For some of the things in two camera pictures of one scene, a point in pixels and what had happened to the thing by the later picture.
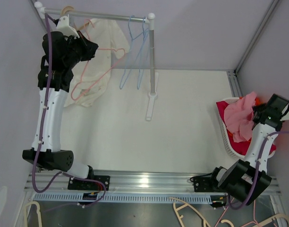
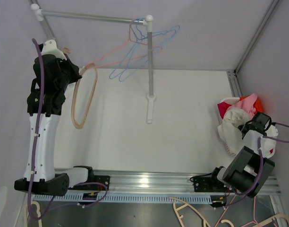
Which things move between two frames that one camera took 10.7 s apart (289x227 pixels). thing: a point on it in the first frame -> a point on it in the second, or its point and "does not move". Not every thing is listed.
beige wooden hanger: [65, 9] -> [65, 51]
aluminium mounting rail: [142, 182] does not move
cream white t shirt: [91, 78] -> [232, 137]
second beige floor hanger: [273, 219] does not move
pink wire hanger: [104, 76] -> [96, 60]
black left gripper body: [73, 56] -> [69, 74]
